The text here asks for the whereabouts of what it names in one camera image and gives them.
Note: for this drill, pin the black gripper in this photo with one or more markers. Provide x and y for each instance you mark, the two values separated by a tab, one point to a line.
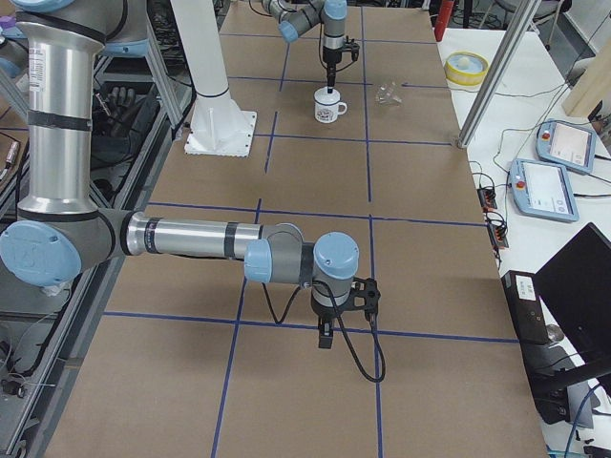
330	57
325	314

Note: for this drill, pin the white enamel cup lid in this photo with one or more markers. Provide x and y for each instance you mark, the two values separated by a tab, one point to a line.
327	96

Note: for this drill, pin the clear plastic funnel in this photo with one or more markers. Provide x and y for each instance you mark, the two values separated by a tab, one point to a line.
387	94

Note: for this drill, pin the white enamel cup blue rim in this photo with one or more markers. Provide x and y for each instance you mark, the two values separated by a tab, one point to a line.
329	113

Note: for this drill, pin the yellow tape roll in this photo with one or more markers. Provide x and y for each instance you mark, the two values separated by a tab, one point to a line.
466	68

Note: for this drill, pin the far orange black adapter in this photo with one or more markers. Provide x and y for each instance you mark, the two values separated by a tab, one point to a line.
486	193

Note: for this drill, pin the orange black adapter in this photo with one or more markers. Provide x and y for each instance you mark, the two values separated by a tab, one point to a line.
497	229
486	193

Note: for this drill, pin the near orange black adapter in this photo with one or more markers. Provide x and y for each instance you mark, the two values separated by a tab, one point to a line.
497	229

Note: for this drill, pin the black box with label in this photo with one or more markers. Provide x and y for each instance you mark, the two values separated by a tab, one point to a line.
525	307

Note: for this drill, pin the near teach pendant blue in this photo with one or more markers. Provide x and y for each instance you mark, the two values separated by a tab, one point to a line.
542	190

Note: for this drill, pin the teach pendant blue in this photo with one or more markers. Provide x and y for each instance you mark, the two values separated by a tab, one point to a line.
542	190
567	144

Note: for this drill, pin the far teach pendant blue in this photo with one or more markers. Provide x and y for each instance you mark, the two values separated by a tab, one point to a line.
567	144

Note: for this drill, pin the black laptop computer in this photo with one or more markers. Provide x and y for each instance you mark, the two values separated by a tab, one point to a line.
575	286

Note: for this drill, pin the wooden beam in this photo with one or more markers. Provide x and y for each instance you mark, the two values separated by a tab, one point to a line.
592	87

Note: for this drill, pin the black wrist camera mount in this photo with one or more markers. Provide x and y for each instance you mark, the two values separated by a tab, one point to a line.
364	296
352	47

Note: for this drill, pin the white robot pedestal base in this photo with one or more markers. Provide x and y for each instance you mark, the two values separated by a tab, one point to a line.
218	126

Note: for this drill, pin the aluminium frame post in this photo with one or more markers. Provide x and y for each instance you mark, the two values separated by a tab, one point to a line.
508	46

